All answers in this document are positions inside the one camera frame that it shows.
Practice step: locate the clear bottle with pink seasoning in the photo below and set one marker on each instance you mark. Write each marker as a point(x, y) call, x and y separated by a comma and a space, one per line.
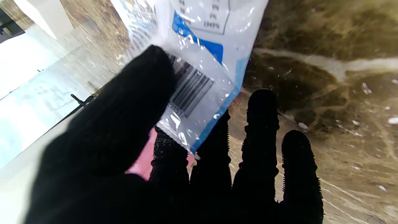
point(144, 158)

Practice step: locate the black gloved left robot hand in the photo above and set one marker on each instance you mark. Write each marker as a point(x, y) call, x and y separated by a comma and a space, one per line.
point(118, 140)

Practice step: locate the white blue salt bag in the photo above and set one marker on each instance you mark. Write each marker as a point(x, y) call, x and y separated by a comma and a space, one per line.
point(202, 46)

